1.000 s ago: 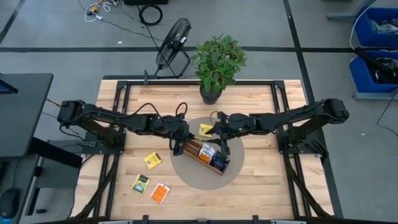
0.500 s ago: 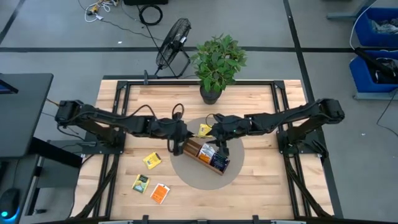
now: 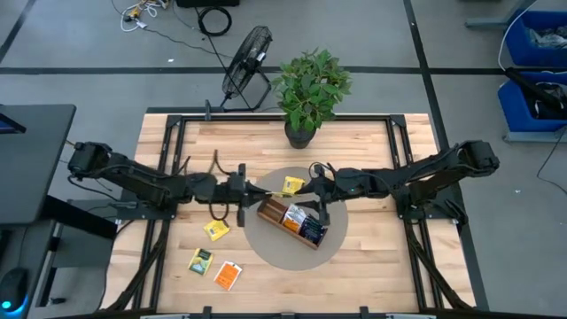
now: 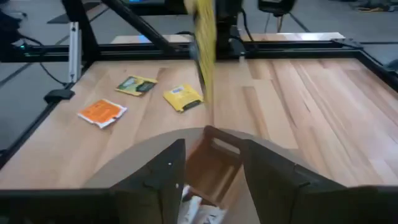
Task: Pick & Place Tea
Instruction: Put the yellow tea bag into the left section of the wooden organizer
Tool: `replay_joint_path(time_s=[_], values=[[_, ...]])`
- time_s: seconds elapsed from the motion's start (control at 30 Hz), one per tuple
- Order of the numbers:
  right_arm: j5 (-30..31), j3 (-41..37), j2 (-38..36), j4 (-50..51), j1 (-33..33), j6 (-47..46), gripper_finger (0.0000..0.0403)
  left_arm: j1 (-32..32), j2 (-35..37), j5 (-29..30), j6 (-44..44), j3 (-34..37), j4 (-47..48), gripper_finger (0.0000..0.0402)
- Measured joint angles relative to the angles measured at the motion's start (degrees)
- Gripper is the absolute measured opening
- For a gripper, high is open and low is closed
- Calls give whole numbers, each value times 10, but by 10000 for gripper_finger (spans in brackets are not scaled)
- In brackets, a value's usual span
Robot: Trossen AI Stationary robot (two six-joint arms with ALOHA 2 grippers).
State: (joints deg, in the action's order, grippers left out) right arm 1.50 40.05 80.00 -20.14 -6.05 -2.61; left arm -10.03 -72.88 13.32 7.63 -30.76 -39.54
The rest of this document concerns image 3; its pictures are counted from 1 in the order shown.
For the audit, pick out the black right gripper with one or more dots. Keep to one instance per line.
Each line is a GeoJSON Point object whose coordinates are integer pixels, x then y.
{"type": "Point", "coordinates": [339, 185]}

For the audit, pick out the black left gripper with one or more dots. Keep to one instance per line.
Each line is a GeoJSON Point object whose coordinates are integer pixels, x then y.
{"type": "Point", "coordinates": [232, 191]}

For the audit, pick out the white and orange tea packet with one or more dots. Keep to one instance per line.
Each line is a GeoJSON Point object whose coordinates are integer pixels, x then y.
{"type": "Point", "coordinates": [296, 212]}

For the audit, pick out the green and yellow tea packet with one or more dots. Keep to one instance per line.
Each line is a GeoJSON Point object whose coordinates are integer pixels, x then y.
{"type": "Point", "coordinates": [200, 261]}

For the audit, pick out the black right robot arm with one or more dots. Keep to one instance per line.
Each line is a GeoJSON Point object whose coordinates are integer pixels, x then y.
{"type": "Point", "coordinates": [421, 177]}

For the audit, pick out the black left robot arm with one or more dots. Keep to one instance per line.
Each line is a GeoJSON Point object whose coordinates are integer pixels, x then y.
{"type": "Point", "coordinates": [133, 179]}

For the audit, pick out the wooden tea organizer box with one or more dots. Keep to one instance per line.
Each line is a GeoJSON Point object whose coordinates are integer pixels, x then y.
{"type": "Point", "coordinates": [271, 212]}

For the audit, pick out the round grey mat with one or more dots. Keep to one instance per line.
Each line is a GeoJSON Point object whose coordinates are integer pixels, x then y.
{"type": "Point", "coordinates": [274, 254]}

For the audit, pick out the green potted plant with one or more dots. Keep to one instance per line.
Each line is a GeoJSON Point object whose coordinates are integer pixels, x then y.
{"type": "Point", "coordinates": [310, 88]}

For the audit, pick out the black floor fan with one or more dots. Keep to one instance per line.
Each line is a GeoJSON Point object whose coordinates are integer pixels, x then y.
{"type": "Point", "coordinates": [246, 62]}

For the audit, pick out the black equipment case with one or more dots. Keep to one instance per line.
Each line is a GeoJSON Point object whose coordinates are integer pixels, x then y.
{"type": "Point", "coordinates": [207, 2]}

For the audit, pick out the blue storage bin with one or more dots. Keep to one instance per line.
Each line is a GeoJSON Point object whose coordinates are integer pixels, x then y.
{"type": "Point", "coordinates": [516, 40]}
{"type": "Point", "coordinates": [514, 106]}

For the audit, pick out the black desk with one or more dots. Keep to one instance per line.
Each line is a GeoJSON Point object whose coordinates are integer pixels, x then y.
{"type": "Point", "coordinates": [31, 164]}

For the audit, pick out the dark grey desk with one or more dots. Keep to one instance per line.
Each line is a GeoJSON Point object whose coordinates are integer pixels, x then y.
{"type": "Point", "coordinates": [22, 248]}

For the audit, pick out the laptop screen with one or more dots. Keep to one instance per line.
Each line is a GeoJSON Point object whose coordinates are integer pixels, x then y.
{"type": "Point", "coordinates": [9, 125]}

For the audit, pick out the black computer mouse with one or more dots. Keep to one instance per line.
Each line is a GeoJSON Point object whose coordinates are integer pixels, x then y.
{"type": "Point", "coordinates": [12, 285]}

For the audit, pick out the clear plastic bag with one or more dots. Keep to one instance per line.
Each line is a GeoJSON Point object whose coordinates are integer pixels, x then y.
{"type": "Point", "coordinates": [549, 37]}

